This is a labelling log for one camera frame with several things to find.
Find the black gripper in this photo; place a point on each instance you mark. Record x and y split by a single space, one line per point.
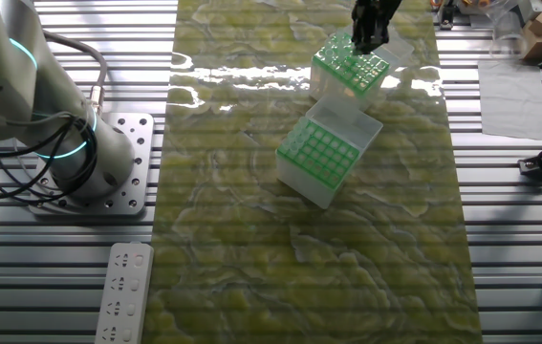
378 8

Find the green rack pipette tip box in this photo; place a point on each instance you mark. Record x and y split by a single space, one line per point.
371 79
309 186

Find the clear plastic cup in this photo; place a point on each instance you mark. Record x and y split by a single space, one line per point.
507 33

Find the white paper sheet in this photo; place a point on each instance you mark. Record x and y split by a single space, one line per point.
512 100

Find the green marble pattern mat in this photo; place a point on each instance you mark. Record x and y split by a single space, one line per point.
251 263

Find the white power strip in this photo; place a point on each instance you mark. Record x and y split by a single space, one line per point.
124 296

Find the silver perforated base plate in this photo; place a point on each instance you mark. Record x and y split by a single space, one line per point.
144 172

